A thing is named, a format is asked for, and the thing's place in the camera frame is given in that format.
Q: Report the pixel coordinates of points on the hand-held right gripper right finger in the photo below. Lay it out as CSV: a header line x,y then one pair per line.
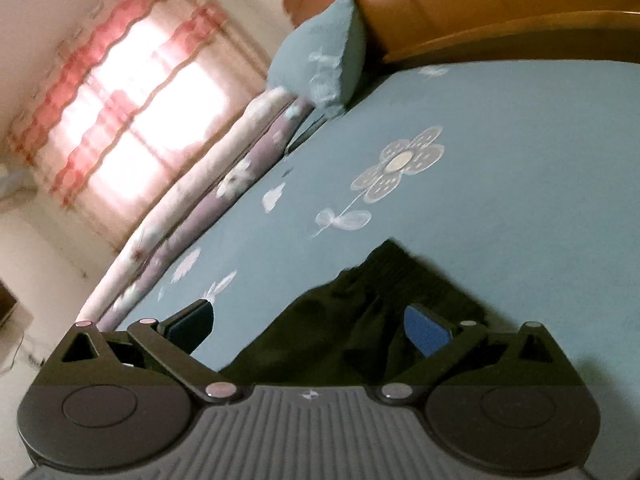
x,y
425,334

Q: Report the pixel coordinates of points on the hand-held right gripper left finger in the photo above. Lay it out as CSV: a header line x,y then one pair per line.
x,y
192,324

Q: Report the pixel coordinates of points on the folded pink purple floral quilt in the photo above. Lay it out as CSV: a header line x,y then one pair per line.
x,y
200,200

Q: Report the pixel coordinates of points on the bed with blue floral sheet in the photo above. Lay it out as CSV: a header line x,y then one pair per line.
x,y
500,185

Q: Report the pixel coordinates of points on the pink striped curtain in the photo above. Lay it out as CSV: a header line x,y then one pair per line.
x,y
125,110

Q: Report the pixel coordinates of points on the blue printed pillow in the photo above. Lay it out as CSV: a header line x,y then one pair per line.
x,y
320,50

